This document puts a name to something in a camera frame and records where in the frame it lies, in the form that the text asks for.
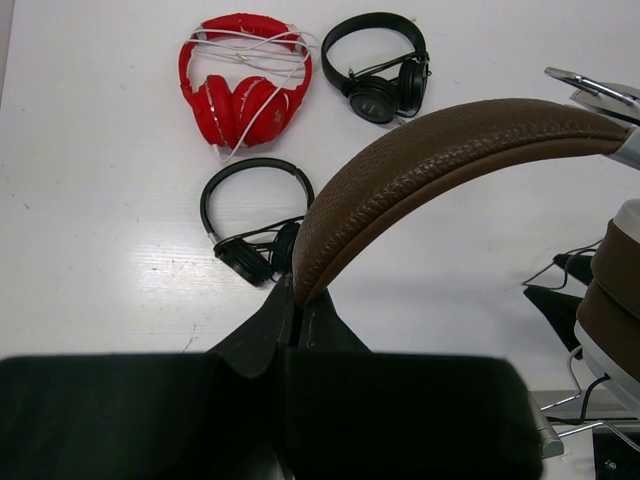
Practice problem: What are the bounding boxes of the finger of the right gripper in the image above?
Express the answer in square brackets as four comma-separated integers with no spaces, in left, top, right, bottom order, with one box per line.
[523,286,582,352]

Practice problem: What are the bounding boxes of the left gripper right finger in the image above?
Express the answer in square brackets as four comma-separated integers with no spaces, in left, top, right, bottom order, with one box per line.
[279,294,543,479]

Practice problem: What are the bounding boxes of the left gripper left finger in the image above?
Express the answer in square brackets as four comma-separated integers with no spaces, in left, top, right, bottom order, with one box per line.
[1,278,292,479]

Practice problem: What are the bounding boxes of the brown silver headphones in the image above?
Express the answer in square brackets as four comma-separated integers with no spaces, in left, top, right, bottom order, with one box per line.
[293,67,639,412]

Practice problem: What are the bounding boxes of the black headphones near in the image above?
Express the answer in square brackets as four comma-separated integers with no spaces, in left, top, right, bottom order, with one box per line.
[198,159,317,288]

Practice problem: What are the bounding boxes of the black headphones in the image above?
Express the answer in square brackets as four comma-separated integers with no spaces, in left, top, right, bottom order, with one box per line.
[321,12,431,125]
[198,159,317,288]

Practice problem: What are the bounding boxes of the black headphones far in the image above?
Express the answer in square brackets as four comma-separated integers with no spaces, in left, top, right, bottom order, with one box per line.
[321,12,431,125]

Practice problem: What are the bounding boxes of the aluminium rail front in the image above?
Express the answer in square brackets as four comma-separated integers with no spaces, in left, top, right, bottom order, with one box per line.
[529,387,639,460]

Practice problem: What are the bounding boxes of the red headphones white cable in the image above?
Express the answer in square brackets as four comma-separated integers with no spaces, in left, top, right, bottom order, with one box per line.
[178,13,321,164]

